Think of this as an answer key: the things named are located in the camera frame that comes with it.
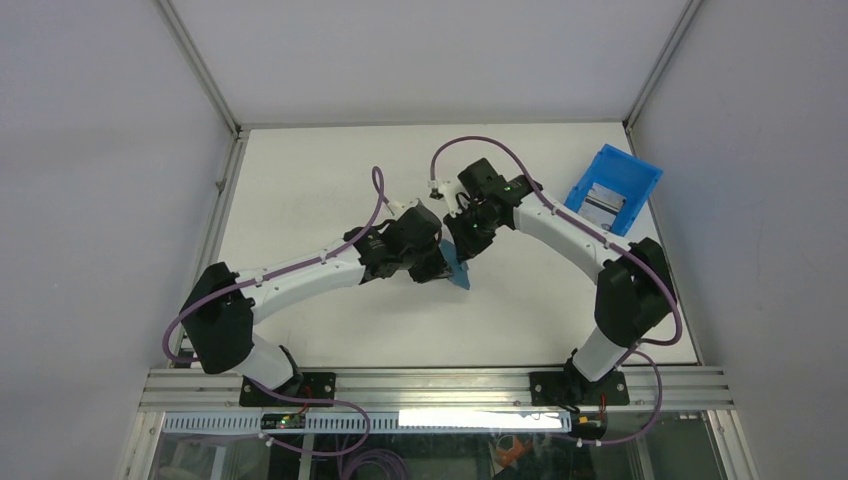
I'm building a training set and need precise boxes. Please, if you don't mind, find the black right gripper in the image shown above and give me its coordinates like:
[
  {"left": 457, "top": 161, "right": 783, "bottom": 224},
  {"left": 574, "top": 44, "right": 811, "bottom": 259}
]
[{"left": 443, "top": 203, "right": 502, "bottom": 263}]

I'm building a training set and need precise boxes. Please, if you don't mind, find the teal leather card holder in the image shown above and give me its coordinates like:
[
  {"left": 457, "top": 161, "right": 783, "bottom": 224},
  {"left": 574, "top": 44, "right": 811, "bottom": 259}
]
[{"left": 439, "top": 239, "right": 471, "bottom": 291}]

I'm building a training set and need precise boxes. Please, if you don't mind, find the blue plastic bin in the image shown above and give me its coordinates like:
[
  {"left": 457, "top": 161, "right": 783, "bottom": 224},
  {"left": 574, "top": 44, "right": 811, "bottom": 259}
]
[{"left": 564, "top": 144, "right": 663, "bottom": 236}]

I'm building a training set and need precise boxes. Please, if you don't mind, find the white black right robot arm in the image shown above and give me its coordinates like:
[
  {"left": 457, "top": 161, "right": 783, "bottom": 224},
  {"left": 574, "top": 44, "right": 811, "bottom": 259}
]
[{"left": 429, "top": 159, "right": 679, "bottom": 405}]

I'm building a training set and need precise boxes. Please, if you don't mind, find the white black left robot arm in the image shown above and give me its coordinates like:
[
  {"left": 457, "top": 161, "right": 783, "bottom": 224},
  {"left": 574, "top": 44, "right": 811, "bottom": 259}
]
[{"left": 180, "top": 204, "right": 452, "bottom": 406}]

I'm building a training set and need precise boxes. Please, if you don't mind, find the striped credit card in bin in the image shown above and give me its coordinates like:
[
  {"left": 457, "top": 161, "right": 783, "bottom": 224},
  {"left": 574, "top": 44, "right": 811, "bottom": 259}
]
[{"left": 577, "top": 183, "right": 626, "bottom": 230}]

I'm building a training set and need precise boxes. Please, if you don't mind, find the small green circuit board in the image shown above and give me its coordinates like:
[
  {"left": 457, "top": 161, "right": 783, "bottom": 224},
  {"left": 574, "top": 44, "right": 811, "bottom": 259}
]
[{"left": 260, "top": 413, "right": 306, "bottom": 430}]

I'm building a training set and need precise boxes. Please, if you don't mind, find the orange object under table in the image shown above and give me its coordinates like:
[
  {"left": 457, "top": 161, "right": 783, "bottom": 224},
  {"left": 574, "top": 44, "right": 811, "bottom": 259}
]
[{"left": 491, "top": 435, "right": 533, "bottom": 468}]

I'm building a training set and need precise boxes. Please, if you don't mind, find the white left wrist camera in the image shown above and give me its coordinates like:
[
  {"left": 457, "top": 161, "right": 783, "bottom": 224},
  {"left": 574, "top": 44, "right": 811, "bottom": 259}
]
[{"left": 385, "top": 198, "right": 421, "bottom": 218}]

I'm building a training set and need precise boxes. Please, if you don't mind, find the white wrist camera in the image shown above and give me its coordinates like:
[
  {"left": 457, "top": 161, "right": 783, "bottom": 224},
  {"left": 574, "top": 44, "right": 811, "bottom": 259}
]
[
  {"left": 385, "top": 198, "right": 421, "bottom": 218},
  {"left": 428, "top": 179, "right": 470, "bottom": 217}
]

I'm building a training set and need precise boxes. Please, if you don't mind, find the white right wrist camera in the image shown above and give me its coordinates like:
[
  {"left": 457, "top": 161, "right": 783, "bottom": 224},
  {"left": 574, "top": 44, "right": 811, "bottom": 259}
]
[{"left": 428, "top": 179, "right": 470, "bottom": 217}]

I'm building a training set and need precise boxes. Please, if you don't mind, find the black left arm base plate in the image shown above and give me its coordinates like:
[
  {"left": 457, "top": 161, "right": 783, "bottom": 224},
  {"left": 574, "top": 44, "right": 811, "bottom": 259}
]
[{"left": 238, "top": 371, "right": 337, "bottom": 408}]

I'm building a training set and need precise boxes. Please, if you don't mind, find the white slotted cable duct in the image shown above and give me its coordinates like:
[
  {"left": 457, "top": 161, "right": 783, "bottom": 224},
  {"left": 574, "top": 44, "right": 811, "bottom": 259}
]
[{"left": 162, "top": 409, "right": 571, "bottom": 435}]

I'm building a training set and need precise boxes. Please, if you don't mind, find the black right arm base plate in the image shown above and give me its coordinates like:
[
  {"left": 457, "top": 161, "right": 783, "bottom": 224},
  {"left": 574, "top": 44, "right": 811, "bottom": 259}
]
[{"left": 528, "top": 370, "right": 630, "bottom": 407}]

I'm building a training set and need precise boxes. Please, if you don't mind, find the coiled purple cable below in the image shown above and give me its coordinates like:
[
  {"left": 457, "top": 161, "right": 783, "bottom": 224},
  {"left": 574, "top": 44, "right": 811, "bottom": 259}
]
[{"left": 337, "top": 449, "right": 412, "bottom": 480}]

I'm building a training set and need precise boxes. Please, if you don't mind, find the aluminium right frame post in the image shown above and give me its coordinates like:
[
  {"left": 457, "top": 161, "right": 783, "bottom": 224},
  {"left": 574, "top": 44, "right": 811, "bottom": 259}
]
[{"left": 622, "top": 0, "right": 704, "bottom": 135}]

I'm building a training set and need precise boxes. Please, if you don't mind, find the aluminium frame post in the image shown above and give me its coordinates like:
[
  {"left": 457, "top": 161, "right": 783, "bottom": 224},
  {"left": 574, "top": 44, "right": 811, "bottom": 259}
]
[
  {"left": 622, "top": 0, "right": 704, "bottom": 135},
  {"left": 152, "top": 0, "right": 241, "bottom": 137}
]

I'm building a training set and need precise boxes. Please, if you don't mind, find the aluminium front frame rail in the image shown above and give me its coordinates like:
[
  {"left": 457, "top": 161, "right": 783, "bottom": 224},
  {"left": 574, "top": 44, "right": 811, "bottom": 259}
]
[{"left": 139, "top": 366, "right": 736, "bottom": 412}]

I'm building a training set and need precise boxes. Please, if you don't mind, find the aluminium left frame post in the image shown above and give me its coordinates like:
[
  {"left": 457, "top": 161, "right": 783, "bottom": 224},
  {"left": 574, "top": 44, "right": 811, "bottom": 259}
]
[{"left": 152, "top": 0, "right": 241, "bottom": 137}]

